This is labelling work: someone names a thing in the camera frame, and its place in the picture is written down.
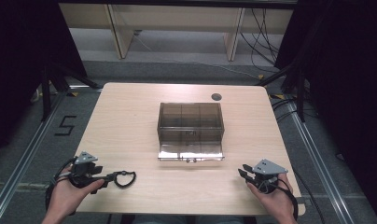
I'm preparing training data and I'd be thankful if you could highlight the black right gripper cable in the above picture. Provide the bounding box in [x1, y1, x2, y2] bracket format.
[264, 176, 300, 221]

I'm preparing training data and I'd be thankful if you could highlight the aluminium floor rail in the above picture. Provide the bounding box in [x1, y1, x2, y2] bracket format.
[286, 101, 356, 224]
[0, 88, 71, 220]

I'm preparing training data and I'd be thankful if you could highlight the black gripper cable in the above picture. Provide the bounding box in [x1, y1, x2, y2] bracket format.
[264, 176, 300, 221]
[45, 156, 78, 216]

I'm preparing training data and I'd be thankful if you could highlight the bundle of black cables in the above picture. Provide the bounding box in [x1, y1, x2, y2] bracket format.
[239, 8, 282, 74]

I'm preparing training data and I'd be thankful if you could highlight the light wooden shelf unit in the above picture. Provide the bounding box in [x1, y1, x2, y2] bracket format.
[59, 3, 294, 62]

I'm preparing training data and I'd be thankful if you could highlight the black floor cable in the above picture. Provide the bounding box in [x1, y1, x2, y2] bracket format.
[292, 169, 327, 224]

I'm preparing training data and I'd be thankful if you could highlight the black metal stand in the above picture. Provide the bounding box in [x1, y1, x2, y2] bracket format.
[40, 61, 101, 122]
[256, 63, 306, 123]

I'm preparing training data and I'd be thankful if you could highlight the transparent brown drawer box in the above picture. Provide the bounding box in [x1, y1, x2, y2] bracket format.
[157, 102, 226, 162]

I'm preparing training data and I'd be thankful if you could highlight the black hair tie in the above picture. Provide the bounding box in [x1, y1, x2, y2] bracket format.
[113, 170, 137, 189]

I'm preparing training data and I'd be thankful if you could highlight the transparent brown drawer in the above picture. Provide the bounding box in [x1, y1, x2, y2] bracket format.
[158, 141, 225, 163]

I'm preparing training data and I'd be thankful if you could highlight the person's right hand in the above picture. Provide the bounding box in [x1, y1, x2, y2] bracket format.
[245, 173, 295, 222]

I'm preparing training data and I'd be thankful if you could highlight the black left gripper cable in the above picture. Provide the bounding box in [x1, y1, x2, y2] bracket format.
[45, 156, 78, 216]

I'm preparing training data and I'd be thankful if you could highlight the black curtain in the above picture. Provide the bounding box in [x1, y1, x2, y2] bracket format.
[0, 0, 89, 160]
[273, 0, 377, 224]

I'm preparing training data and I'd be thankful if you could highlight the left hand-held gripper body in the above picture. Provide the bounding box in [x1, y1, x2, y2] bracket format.
[68, 151, 99, 189]

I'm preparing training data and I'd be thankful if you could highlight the person's left hand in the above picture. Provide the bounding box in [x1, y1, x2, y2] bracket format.
[41, 166, 105, 224]

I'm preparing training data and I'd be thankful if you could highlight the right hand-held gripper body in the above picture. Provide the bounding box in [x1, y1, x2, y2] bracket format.
[251, 158, 289, 194]

